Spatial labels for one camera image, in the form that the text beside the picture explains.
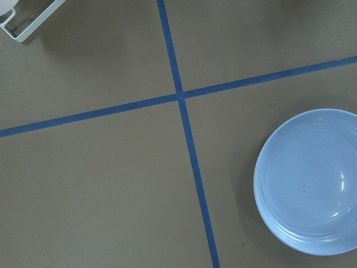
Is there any blue plate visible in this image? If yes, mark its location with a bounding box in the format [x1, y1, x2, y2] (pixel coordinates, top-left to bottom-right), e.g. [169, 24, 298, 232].
[253, 108, 356, 256]

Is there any white wire rack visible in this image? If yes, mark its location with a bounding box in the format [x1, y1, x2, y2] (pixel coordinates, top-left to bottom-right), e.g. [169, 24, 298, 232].
[1, 0, 65, 43]

